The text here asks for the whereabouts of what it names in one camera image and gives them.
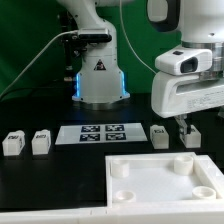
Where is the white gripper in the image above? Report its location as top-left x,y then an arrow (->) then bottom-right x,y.
151,72 -> 224,135

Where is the white square tabletop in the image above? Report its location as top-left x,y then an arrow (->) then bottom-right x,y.
105,152 -> 224,207

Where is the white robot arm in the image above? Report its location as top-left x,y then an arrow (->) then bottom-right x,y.
57,0 -> 224,122

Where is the white sheet with markers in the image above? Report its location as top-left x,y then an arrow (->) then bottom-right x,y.
55,123 -> 147,145

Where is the white front ledge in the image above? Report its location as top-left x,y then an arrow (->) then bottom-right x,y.
0,200 -> 224,224

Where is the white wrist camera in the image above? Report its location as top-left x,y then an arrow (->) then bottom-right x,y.
155,47 -> 212,76

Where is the white cable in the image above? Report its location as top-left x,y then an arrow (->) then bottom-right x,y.
118,0 -> 158,75

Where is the black camera on stand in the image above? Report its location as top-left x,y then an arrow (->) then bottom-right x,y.
59,13 -> 113,81

